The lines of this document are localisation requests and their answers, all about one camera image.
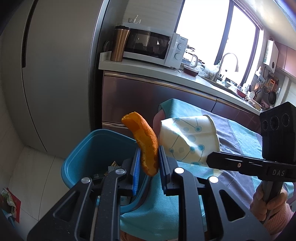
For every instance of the teal trash bin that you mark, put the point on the teal trash bin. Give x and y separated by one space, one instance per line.
95 153

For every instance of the black hanging frying pan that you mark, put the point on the black hanging frying pan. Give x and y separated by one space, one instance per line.
272 98

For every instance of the copper travel mug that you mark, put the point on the copper travel mug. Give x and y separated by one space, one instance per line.
121 34

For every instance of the grey refrigerator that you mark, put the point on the grey refrigerator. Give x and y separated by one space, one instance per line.
47 62

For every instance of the pink wall cabinet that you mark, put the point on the pink wall cabinet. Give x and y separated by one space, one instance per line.
286 59

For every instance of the glass electric kettle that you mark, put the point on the glass electric kettle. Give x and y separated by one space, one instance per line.
189 57

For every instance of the teal and grey tablecloth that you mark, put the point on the teal and grey tablecloth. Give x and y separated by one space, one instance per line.
158 217

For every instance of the white microwave oven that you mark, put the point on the white microwave oven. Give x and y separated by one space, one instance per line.
154 45

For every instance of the white paper cup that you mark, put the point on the white paper cup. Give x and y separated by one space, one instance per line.
189 139

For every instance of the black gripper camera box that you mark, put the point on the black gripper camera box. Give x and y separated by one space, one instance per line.
278 133

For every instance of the steel kitchen faucet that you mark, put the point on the steel kitchen faucet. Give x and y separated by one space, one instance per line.
222 65

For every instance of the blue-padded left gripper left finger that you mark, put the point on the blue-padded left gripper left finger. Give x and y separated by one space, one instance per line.
90 210

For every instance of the orange peel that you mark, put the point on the orange peel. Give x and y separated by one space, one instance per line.
146 140

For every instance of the white water heater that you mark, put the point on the white water heater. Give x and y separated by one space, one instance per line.
271 56

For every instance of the dark red food container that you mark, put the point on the dark red food container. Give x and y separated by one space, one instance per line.
190 71

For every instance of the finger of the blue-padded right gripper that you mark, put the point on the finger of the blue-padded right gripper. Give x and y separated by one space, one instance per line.
208 210

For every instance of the black handheld left gripper right fingers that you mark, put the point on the black handheld left gripper right fingers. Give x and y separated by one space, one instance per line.
231 162

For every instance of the red bowl on counter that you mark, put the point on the red bowl on counter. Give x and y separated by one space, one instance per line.
240 93

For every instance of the pink sweater forearm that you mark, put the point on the pink sweater forearm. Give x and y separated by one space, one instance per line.
276 224

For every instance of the person's right hand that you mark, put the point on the person's right hand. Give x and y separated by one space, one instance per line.
259 208

